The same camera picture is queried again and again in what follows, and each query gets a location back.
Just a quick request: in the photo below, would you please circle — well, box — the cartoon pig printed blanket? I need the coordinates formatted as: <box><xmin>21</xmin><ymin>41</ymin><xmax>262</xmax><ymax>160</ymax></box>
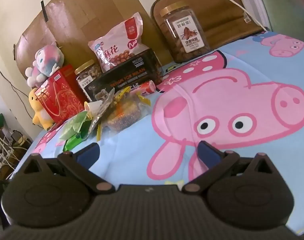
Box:
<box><xmin>22</xmin><ymin>29</ymin><xmax>304</xmax><ymax>238</ymax></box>

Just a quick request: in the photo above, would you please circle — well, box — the pink plush toy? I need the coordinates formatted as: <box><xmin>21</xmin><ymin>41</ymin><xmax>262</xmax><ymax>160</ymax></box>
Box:
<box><xmin>25</xmin><ymin>42</ymin><xmax>65</xmax><ymax>88</ymax></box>

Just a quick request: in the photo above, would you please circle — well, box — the large clear nut jar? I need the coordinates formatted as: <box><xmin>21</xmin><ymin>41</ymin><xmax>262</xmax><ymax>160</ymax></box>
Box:
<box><xmin>159</xmin><ymin>1</ymin><xmax>210</xmax><ymax>64</ymax></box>

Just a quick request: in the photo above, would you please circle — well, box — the small cream snack packet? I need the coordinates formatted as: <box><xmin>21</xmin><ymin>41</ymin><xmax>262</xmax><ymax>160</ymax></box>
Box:
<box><xmin>84</xmin><ymin>101</ymin><xmax>104</xmax><ymax>118</ymax></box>

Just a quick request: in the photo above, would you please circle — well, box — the light green snack packet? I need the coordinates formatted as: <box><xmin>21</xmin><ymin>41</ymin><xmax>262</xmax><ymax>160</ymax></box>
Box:
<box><xmin>59</xmin><ymin>111</ymin><xmax>89</xmax><ymax>140</ymax></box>

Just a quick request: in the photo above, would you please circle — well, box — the brown seat cushion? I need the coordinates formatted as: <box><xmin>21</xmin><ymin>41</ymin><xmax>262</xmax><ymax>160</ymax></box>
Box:
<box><xmin>150</xmin><ymin>0</ymin><xmax>270</xmax><ymax>55</ymax></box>

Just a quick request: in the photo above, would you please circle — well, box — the white cable bundle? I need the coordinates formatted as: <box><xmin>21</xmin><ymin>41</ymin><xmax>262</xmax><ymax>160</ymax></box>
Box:
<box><xmin>0</xmin><ymin>130</ymin><xmax>27</xmax><ymax>178</ymax></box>

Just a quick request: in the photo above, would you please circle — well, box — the red gift bag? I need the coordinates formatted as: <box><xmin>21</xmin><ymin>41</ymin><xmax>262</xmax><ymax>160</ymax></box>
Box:
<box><xmin>34</xmin><ymin>64</ymin><xmax>89</xmax><ymax>125</ymax></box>

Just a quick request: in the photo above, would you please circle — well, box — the black wall cable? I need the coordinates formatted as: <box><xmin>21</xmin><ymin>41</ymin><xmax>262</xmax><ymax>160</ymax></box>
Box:
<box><xmin>0</xmin><ymin>58</ymin><xmax>33</xmax><ymax>118</ymax></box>

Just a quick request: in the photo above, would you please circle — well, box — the bright green snack packet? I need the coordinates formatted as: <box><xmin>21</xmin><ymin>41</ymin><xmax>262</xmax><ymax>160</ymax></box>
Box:
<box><xmin>63</xmin><ymin>134</ymin><xmax>89</xmax><ymax>152</ymax></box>

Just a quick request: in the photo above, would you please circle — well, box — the pink snack bag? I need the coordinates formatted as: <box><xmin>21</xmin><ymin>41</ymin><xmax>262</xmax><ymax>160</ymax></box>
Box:
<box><xmin>88</xmin><ymin>12</ymin><xmax>144</xmax><ymax>73</ymax></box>

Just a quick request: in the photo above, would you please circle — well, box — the clear packet of dark nuts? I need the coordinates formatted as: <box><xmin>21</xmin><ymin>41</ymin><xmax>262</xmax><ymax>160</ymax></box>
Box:
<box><xmin>88</xmin><ymin>90</ymin><xmax>117</xmax><ymax>133</ymax></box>

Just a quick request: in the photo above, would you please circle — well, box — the small clear nut jar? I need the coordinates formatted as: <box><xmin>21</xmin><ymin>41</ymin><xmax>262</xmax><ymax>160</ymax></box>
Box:
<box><xmin>74</xmin><ymin>59</ymin><xmax>102</xmax><ymax>100</ymax></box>

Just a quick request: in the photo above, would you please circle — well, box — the black cardboard box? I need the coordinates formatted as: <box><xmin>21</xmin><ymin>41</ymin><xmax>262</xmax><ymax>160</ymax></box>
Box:
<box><xmin>87</xmin><ymin>49</ymin><xmax>164</xmax><ymax>103</ymax></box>

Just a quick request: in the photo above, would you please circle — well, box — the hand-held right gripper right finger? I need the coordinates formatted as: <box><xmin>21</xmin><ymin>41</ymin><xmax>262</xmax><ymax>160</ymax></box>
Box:
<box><xmin>182</xmin><ymin>141</ymin><xmax>277</xmax><ymax>195</ymax></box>

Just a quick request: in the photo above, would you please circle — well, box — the window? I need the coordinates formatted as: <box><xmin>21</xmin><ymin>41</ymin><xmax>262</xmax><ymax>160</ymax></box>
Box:
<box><xmin>257</xmin><ymin>0</ymin><xmax>304</xmax><ymax>33</ymax></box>

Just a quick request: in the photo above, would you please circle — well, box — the black tape strip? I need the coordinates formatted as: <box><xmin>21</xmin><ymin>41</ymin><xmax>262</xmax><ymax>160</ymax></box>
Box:
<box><xmin>41</xmin><ymin>0</ymin><xmax>49</xmax><ymax>22</ymax></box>

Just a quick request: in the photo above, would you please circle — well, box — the wood pattern wall board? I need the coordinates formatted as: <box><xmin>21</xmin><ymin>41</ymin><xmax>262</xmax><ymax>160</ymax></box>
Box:
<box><xmin>13</xmin><ymin>0</ymin><xmax>172</xmax><ymax>80</ymax></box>

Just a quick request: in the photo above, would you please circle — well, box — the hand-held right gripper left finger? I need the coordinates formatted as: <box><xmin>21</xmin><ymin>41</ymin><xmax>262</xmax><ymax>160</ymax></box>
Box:
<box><xmin>16</xmin><ymin>142</ymin><xmax>115</xmax><ymax>195</ymax></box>

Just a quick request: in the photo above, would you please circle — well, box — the yellow plush toy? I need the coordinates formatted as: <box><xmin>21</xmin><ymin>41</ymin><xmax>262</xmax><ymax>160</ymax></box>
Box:
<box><xmin>28</xmin><ymin>88</ymin><xmax>55</xmax><ymax>131</ymax></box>

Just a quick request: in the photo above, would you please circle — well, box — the clear packet of brown snacks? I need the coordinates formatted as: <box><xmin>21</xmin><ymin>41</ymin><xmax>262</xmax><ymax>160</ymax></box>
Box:
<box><xmin>106</xmin><ymin>86</ymin><xmax>152</xmax><ymax>133</ymax></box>

